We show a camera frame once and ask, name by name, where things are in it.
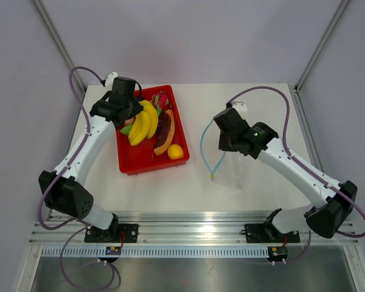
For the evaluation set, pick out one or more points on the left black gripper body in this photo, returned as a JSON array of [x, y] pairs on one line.
[[134, 107]]

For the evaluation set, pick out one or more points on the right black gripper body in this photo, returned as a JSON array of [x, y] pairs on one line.
[[227, 143]]

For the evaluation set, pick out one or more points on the yellow banana bunch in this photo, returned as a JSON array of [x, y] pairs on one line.
[[145, 124]]

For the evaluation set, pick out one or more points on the clear zip top bag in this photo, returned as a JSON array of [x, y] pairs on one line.
[[224, 168]]

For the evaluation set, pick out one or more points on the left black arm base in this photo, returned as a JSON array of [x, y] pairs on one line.
[[128, 233]]

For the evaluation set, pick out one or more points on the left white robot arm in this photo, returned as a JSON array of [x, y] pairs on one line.
[[64, 188]]

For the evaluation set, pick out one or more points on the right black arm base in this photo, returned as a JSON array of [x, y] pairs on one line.
[[266, 232]]

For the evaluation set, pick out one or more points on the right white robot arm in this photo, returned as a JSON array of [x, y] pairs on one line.
[[328, 207]]

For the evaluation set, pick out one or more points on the pink peach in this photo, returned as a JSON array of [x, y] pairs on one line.
[[129, 121]]

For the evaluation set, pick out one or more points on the green cucumber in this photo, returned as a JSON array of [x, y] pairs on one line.
[[126, 129]]

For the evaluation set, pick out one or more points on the pink dragon fruit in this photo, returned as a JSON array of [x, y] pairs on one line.
[[161, 101]]

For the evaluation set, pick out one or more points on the red plastic tray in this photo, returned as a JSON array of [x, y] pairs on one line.
[[140, 158]]

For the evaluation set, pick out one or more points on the yellow lemon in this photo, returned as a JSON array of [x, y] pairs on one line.
[[175, 151]]

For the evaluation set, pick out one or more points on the right small circuit board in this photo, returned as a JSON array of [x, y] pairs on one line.
[[278, 252]]

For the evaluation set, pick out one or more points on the small circuit board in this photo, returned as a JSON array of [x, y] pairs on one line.
[[113, 251], [278, 252]]

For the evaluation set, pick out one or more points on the left small circuit board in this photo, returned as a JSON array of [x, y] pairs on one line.
[[113, 251]]

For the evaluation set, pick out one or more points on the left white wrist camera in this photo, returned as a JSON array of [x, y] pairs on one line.
[[108, 81]]

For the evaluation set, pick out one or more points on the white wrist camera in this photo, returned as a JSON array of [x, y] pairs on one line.
[[240, 107], [108, 81]]

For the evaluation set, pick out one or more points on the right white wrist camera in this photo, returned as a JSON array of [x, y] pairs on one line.
[[240, 107]]

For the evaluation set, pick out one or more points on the right aluminium frame post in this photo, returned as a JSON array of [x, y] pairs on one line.
[[322, 43]]

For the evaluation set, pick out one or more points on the aluminium frame post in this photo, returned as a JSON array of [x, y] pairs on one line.
[[322, 43], [48, 23]]

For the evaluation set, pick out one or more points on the left aluminium frame post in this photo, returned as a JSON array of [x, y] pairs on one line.
[[48, 23]]

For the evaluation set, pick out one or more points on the aluminium rail front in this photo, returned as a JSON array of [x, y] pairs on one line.
[[182, 229]]

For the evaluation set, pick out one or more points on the white slotted cable duct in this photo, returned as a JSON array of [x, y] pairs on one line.
[[168, 252]]

